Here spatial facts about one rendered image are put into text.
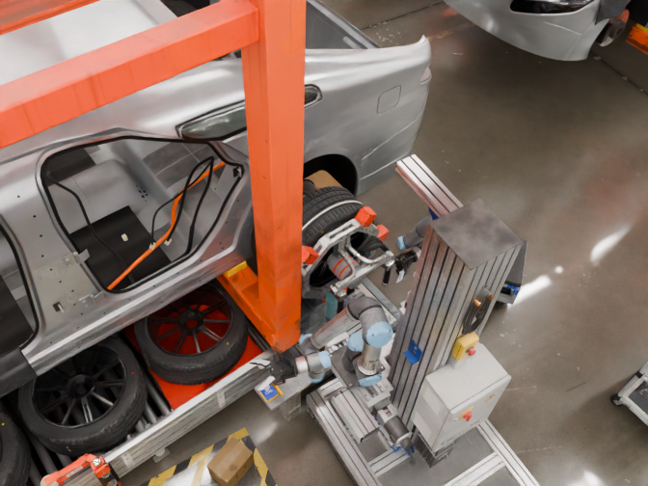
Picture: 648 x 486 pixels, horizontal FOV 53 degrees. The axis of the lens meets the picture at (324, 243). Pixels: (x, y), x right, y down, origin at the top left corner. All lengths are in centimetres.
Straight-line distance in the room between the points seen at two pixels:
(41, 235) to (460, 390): 193
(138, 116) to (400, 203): 272
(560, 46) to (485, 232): 322
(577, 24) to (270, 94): 349
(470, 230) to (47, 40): 208
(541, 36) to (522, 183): 115
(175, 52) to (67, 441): 237
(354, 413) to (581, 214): 285
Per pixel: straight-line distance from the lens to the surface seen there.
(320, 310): 429
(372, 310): 286
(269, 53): 219
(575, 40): 550
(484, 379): 306
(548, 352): 471
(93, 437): 378
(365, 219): 358
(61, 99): 194
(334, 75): 345
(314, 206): 357
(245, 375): 394
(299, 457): 411
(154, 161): 410
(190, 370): 386
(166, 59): 202
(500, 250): 243
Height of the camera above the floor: 389
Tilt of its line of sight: 53 degrees down
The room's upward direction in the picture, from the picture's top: 4 degrees clockwise
